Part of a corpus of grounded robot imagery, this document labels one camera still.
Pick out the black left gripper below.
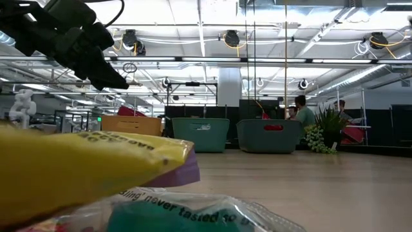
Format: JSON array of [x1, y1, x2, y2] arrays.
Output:
[[0, 6, 130, 92]]

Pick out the yellow plastic bin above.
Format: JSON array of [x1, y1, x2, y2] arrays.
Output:
[[101, 115, 163, 137]]

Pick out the large yellow candy pack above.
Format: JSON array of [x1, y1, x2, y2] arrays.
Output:
[[0, 122, 201, 228]]

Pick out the light teal plastic bin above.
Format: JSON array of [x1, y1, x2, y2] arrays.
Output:
[[171, 117, 230, 153]]

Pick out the teal gummy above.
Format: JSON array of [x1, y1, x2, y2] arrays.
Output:
[[15, 186, 308, 232]]

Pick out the dark teal plastic bin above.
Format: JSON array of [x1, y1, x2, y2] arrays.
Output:
[[236, 119, 303, 154]]

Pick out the red tool cart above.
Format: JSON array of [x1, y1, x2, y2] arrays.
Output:
[[117, 105, 148, 117]]

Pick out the person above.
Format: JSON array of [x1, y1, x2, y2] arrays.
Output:
[[333, 99, 364, 125], [287, 105, 299, 121], [294, 95, 317, 141]]

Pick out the potted artificial succulent plant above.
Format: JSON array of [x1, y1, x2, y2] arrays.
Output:
[[304, 106, 357, 155]]

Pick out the red container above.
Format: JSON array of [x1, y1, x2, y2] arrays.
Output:
[[341, 125, 366, 145]]

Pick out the black left wrist camera cable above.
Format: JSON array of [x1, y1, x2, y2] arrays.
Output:
[[102, 0, 126, 28]]

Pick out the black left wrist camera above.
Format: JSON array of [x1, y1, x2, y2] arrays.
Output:
[[44, 0, 97, 29]]

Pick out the black metal gantry frame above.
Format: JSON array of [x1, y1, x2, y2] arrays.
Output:
[[165, 81, 219, 107]]

